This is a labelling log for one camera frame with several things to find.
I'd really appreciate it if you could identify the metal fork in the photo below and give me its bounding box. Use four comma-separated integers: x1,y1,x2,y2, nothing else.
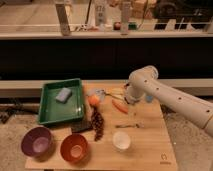
115,124,144,128

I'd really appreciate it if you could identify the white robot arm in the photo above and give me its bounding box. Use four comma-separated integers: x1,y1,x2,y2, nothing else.
125,65,213,137

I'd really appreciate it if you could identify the yellow banana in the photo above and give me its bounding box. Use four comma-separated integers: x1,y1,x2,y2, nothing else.
106,88,124,100

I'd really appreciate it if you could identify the orange fruit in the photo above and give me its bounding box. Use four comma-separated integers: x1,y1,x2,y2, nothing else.
88,95,100,106

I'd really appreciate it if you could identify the orange carrot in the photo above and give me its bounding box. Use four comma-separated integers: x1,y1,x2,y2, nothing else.
112,99,128,114

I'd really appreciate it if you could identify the dark grape bunch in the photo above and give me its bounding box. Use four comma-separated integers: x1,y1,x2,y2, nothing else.
91,108,104,141

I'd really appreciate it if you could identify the blue cup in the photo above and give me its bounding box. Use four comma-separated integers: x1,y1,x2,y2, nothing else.
145,95,154,103

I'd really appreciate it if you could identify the blue sponge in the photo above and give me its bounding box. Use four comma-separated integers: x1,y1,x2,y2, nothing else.
55,88,72,103

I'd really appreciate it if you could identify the wooden table board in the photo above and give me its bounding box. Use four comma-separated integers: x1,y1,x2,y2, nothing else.
24,81,179,171

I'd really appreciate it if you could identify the dark green scrub pad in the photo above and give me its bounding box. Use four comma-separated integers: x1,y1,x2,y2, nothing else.
71,121,92,133

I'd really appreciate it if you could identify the white cup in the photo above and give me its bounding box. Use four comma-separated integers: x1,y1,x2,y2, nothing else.
113,131,131,151

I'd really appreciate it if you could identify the green plastic tray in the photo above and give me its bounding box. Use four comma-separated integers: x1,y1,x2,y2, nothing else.
38,78,84,125

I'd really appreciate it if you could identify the orange bowl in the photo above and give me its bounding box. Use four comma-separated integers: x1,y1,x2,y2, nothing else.
60,134,89,163

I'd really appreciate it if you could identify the purple bowl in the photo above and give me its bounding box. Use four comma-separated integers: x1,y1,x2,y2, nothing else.
21,127,52,157

